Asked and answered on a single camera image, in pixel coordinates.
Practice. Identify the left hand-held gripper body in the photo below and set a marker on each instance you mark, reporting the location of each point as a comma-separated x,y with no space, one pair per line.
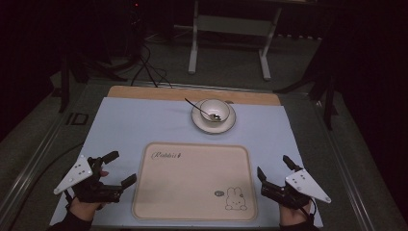
80,171

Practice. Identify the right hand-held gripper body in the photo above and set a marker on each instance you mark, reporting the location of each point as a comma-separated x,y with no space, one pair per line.
308,186

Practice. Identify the person's right hand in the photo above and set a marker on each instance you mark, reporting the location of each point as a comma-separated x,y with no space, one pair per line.
293,216

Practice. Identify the person's left hand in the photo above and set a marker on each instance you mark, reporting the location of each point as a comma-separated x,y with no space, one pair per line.
84,210

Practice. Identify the light blue table mat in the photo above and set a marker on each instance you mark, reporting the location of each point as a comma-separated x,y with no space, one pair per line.
128,128

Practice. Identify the beige tray with rabbit print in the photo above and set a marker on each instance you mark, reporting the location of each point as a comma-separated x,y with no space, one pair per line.
192,186

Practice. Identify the white saucer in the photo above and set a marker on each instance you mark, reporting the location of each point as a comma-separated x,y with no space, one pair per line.
213,129

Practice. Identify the black stand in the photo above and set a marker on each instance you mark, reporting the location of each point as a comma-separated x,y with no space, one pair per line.
328,96
64,83

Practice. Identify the white bowl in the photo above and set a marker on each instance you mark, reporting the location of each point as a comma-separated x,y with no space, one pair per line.
222,108

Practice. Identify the metal spoon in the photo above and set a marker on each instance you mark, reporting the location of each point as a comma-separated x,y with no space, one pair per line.
195,107

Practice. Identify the grey metal floor rail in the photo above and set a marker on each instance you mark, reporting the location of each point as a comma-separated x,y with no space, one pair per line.
343,166
35,160

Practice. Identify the white metal table frame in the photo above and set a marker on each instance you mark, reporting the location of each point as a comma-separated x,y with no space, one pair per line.
231,25

